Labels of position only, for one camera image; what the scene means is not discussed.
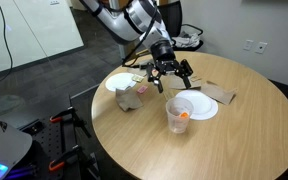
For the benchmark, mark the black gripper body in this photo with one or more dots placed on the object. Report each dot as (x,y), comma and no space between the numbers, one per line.
(164,67)

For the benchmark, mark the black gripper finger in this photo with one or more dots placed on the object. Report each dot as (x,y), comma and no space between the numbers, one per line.
(159,86)
(186,82)

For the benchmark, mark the clear plastic cup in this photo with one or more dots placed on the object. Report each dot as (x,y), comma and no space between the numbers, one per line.
(179,111)

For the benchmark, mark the orange white marker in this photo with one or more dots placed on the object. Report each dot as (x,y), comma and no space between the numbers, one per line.
(184,115)

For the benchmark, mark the tan packet on napkin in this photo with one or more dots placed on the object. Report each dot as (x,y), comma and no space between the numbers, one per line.
(194,78)

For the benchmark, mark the tan packet by plate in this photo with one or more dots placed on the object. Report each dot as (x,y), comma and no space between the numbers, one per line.
(168,95)

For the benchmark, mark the pink packet near napkin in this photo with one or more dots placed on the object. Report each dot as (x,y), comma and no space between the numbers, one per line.
(142,89)

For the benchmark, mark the yellow green packet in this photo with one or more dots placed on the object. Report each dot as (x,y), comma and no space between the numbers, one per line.
(137,78)

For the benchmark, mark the white cloth on chair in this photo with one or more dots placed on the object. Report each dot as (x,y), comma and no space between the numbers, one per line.
(190,40)

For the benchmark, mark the small white paper plate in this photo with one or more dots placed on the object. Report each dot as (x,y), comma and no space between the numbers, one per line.
(204,107)

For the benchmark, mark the brown napkin by small plate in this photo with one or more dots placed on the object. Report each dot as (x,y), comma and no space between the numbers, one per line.
(209,88)

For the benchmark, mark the large white paper plate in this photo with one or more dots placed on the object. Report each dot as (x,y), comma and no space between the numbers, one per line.
(120,81)

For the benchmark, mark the round wooden table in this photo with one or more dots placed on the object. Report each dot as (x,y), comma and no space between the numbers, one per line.
(246,140)

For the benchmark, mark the orange black clamp lower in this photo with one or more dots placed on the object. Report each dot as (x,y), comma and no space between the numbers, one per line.
(88,162)

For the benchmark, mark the black perforated base board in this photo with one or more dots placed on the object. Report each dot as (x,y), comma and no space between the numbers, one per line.
(56,125)

